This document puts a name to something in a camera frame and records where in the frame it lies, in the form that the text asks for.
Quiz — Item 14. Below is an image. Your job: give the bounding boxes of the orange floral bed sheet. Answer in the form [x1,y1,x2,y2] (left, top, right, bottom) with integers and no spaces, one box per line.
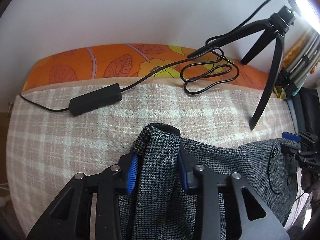
[22,43,268,92]

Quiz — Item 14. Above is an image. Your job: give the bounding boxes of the black mini tripod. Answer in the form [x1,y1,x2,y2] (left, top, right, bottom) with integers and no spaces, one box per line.
[186,5,298,131]

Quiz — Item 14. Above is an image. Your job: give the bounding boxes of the folded silver tripod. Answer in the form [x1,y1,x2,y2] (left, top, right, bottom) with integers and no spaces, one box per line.
[274,29,319,99]

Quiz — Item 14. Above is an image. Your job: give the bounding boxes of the grey houndstooth pants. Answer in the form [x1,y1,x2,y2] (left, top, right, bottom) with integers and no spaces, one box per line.
[119,124,299,239]

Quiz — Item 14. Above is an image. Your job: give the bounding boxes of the beige plaid blanket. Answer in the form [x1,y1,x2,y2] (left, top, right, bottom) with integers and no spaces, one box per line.
[6,79,294,233]

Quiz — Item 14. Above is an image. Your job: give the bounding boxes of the black cable with inline controller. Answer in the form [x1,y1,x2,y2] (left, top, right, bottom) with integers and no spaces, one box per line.
[19,0,288,117]

